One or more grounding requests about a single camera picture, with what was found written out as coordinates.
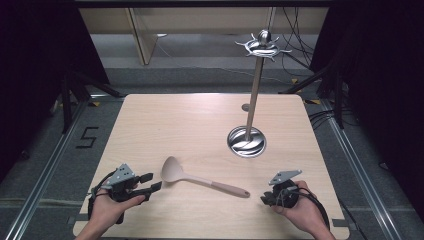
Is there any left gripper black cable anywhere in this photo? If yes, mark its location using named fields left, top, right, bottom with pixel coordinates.
left=87, top=170, right=118, bottom=221

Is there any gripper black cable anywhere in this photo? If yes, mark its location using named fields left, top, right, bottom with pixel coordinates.
left=87, top=170, right=118, bottom=221
left=286, top=187, right=332, bottom=232

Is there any bundle of black cables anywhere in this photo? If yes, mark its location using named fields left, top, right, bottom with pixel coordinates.
left=279, top=7, right=322, bottom=79

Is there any beige silicone ladle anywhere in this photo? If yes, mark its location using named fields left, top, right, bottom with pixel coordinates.
left=160, top=155, right=251, bottom=199

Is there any steel utensil stand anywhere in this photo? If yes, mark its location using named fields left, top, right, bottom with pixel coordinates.
left=226, top=29, right=293, bottom=159

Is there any person's right hand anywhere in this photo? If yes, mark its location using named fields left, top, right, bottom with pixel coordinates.
left=270, top=180, right=325, bottom=236

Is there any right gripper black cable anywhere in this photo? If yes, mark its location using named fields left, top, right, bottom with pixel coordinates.
left=286, top=187, right=332, bottom=232

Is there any wooden cabinet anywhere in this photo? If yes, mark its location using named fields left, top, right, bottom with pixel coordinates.
left=79, top=7, right=329, bottom=66

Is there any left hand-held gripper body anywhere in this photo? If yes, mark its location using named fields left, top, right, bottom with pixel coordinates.
left=100, top=163, right=141, bottom=203

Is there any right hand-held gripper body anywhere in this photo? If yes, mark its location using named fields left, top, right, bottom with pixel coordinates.
left=265, top=169, right=303, bottom=209

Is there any metal floor rail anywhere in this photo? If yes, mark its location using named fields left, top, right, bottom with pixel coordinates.
left=319, top=99, right=398, bottom=240
left=3, top=94, right=111, bottom=240

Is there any black metal stand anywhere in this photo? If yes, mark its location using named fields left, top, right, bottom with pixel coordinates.
left=59, top=69, right=125, bottom=135
left=279, top=63, right=346, bottom=130

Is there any person's left hand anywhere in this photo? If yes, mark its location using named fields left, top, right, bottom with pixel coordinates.
left=88, top=175, right=147, bottom=231

